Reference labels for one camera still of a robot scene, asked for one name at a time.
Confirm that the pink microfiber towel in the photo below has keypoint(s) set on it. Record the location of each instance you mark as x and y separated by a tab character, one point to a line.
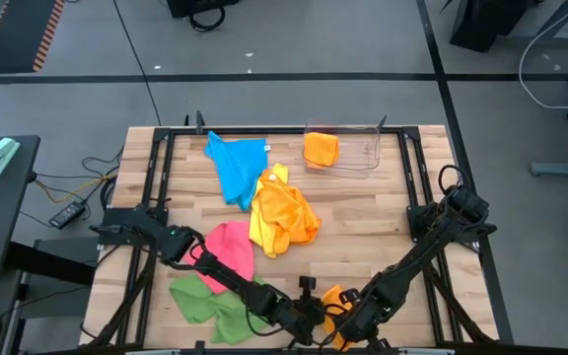
234	246

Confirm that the black cabinet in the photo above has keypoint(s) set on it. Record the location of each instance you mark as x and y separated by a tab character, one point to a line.
486	22

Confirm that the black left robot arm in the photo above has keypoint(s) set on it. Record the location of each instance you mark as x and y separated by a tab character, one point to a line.
225	276

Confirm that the black metal rig frame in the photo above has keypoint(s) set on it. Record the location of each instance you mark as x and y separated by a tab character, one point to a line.
284	131

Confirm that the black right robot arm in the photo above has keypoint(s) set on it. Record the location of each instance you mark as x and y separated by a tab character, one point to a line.
427	241

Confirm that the grey desk leg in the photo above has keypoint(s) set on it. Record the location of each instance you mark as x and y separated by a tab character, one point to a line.
550	39
565	169

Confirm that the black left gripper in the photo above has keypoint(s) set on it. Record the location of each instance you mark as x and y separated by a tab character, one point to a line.
306	320

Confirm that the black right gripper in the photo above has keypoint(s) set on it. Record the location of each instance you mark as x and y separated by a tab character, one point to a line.
360	320

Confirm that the clear plastic bin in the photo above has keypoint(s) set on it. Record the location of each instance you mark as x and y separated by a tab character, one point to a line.
358	158

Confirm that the black side desk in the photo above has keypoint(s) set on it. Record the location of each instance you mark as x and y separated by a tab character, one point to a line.
3	207

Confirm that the blue microfiber towel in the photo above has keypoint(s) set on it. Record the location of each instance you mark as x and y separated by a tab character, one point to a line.
237	167

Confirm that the green microfiber towel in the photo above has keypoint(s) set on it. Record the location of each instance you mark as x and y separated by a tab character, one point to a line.
200	305

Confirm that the orange microfiber towel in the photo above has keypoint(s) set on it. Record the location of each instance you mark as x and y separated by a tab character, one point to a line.
333	298
284	217
321	148

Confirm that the black floor mat orange edge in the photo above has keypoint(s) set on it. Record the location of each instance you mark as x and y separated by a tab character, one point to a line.
18	34

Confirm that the black power adapter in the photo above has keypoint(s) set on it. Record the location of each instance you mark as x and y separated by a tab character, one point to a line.
67	214

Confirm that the black equipment base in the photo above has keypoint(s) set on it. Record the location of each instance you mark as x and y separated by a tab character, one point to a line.
200	7

